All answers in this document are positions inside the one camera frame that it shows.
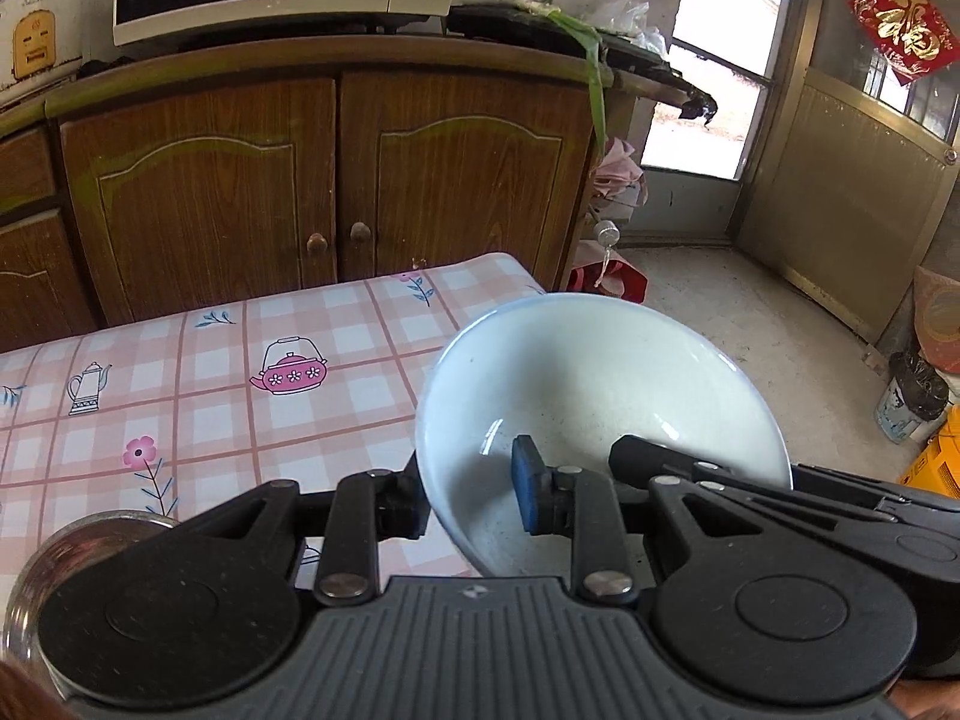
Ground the blue patterned white bowl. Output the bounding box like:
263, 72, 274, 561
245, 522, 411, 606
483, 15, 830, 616
415, 294, 793, 577

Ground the person's left hand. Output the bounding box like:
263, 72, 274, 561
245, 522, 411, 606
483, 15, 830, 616
0, 661, 71, 720

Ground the yellow plastic crate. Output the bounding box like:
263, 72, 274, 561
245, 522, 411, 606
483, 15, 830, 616
898, 405, 960, 499

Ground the white paint bucket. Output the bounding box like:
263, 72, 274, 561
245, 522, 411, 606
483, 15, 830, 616
874, 351, 950, 444

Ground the red gift bag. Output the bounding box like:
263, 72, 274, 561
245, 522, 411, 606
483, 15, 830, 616
565, 257, 649, 304

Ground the pink plaid tablecloth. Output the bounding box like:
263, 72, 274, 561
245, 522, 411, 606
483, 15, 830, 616
2, 254, 539, 583

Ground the brown wooden cabinet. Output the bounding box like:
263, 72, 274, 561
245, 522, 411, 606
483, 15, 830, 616
2, 36, 713, 349

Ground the metal framed door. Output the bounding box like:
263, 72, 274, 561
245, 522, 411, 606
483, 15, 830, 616
732, 0, 958, 343

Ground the green onion stalk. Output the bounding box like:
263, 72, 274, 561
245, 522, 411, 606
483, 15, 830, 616
524, 0, 607, 156

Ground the red fortune poster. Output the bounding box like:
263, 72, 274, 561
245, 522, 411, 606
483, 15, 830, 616
850, 0, 958, 86

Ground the white rice cooker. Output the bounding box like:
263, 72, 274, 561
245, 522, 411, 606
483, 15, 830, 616
0, 0, 83, 107

